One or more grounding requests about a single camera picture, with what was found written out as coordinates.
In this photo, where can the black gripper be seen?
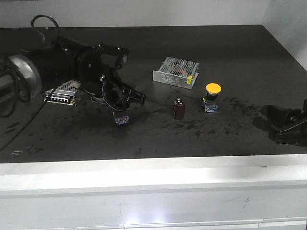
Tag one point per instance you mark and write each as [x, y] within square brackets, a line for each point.
[103, 84]

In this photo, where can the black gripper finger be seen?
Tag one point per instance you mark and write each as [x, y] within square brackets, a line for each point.
[282, 116]
[292, 134]

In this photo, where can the red mushroom push button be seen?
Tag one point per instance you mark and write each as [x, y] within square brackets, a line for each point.
[121, 117]

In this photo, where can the yellow mushroom push button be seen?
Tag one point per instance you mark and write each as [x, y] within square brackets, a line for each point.
[209, 101]

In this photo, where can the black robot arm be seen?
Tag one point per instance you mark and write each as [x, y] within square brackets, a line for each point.
[30, 73]

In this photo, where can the right dark red capacitor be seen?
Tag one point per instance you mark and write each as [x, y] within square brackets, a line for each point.
[179, 109]

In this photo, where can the left metal mesh power supply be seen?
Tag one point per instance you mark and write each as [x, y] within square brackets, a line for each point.
[65, 94]

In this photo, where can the metal mesh power supply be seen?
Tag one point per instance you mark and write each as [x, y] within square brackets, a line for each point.
[65, 94]
[177, 72]

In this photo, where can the right metal mesh power supply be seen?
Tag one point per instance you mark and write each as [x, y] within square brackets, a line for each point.
[177, 72]

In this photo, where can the white drawer cabinet front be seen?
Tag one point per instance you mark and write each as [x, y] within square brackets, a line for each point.
[266, 192]

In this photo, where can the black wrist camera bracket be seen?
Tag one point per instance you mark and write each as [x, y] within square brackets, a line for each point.
[112, 56]

